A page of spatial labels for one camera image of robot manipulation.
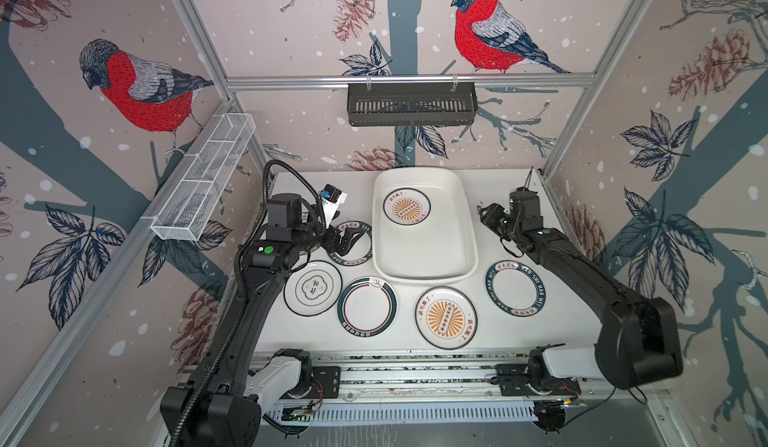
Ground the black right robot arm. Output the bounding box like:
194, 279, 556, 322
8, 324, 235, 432
478, 187, 684, 390

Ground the white plastic bin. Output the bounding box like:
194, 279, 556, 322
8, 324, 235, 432
372, 167, 479, 286

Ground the white mesh wall shelf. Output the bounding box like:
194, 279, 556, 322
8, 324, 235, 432
151, 113, 255, 241

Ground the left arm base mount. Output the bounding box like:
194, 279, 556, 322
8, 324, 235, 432
283, 366, 341, 401

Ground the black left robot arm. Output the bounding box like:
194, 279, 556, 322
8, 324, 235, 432
160, 185, 360, 446

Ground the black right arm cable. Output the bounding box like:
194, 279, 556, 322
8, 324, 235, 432
557, 383, 649, 430

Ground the small orange sunburst plate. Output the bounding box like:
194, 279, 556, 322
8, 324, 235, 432
383, 188, 431, 226

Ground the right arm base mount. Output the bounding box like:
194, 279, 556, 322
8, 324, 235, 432
490, 364, 581, 397

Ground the aluminium front rail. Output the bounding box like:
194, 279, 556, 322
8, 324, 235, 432
173, 350, 667, 405

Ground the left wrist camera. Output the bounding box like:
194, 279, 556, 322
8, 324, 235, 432
320, 184, 347, 227

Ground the black hanging wire basket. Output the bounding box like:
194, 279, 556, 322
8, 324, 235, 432
347, 82, 478, 127

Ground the green red rim plate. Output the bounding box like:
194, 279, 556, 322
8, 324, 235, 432
337, 276, 398, 338

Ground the white plate black flower outline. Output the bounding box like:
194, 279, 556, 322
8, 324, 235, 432
283, 261, 343, 317

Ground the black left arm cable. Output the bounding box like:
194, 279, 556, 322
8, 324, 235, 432
167, 158, 328, 447

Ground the large orange sunburst plate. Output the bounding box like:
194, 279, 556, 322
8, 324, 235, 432
415, 286, 478, 350

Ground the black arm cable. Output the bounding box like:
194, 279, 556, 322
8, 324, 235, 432
557, 383, 649, 430
167, 158, 328, 447

